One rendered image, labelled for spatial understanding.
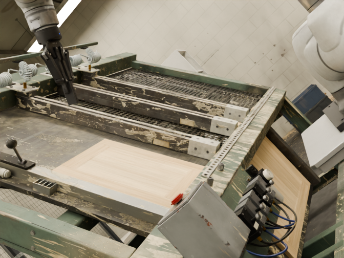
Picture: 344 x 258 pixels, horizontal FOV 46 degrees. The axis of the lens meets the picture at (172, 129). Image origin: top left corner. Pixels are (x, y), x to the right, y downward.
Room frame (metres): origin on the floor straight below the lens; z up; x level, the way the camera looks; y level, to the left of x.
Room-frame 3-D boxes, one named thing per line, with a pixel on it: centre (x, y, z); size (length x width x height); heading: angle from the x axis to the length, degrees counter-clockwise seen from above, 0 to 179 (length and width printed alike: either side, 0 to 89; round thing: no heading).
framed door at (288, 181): (2.38, -0.21, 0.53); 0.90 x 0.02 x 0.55; 152
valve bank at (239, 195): (1.40, -0.04, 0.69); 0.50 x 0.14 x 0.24; 152
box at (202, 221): (0.98, 0.11, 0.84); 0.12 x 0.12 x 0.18; 62
